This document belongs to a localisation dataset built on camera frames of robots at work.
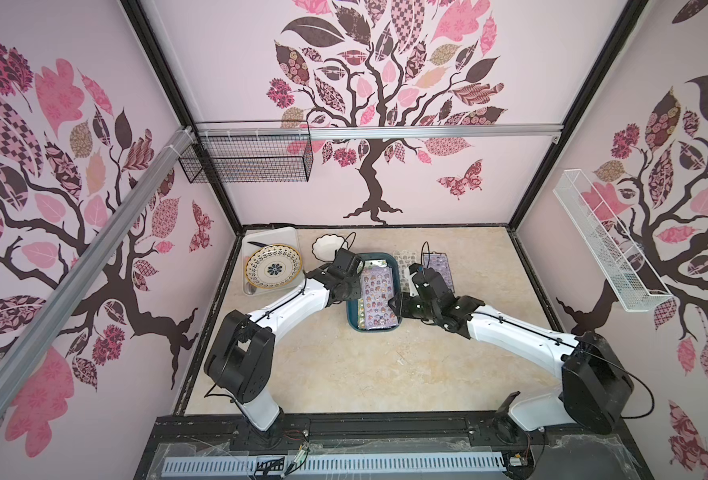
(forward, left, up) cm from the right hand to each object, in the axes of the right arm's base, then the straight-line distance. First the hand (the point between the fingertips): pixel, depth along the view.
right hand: (391, 305), depth 83 cm
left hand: (+6, +12, -3) cm, 14 cm away
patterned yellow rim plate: (+24, +41, -11) cm, 49 cm away
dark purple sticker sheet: (+25, -21, -14) cm, 35 cm away
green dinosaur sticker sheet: (+27, -9, -12) cm, 31 cm away
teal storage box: (+2, +7, -4) cm, 8 cm away
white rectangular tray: (+39, +52, -12) cm, 66 cm away
